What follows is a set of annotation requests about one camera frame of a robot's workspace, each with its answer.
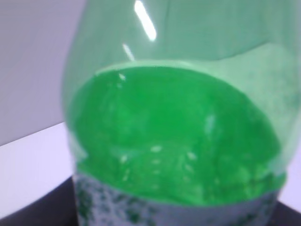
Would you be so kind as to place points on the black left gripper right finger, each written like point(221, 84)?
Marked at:
point(285, 216)

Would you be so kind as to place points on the green sprite bottle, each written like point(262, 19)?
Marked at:
point(182, 112)

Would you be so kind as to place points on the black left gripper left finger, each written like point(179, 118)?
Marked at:
point(57, 208)

